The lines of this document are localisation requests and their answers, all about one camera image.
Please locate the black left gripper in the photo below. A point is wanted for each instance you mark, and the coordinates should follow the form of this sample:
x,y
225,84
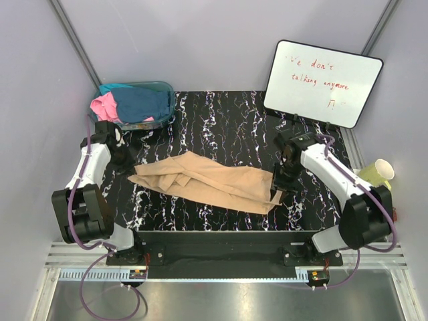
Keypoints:
x,y
129,161

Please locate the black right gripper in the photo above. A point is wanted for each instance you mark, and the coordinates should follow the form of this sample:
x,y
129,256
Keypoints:
x,y
279,184

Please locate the beige t-shirt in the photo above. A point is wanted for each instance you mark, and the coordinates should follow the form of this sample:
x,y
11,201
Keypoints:
x,y
202,180

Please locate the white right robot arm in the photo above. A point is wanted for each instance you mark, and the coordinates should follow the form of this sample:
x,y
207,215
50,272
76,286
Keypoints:
x,y
366,210

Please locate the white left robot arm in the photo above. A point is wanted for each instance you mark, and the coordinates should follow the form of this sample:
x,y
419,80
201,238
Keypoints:
x,y
83,214

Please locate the pink t-shirt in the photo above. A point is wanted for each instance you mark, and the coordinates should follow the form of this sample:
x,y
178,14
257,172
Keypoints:
x,y
104,108

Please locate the dark blue t-shirt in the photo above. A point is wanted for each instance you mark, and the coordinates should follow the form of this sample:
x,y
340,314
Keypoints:
x,y
134,105

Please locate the teal t-shirt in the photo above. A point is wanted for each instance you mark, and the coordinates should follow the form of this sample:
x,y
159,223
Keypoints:
x,y
106,88

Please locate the yellow-green mug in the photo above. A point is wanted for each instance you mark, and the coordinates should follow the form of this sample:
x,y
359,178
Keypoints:
x,y
378,173

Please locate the white whiteboard with red writing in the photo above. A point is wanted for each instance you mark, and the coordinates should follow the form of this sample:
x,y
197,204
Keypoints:
x,y
321,84

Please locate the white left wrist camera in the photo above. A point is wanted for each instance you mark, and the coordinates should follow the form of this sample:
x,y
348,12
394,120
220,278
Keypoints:
x,y
119,137

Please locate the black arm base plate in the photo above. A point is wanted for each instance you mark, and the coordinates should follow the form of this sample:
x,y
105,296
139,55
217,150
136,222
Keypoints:
x,y
290,248

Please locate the aluminium frame rail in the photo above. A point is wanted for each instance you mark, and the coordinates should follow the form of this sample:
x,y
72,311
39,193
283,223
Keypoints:
x,y
75,265

